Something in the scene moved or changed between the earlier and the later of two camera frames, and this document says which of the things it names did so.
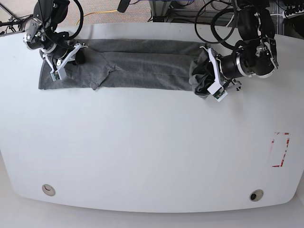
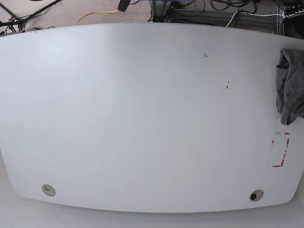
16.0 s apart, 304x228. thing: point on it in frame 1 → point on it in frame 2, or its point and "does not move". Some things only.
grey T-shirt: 135,63 → 289,85
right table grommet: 256,195 does not move
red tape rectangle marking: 283,133 does not move
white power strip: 284,15 does not move
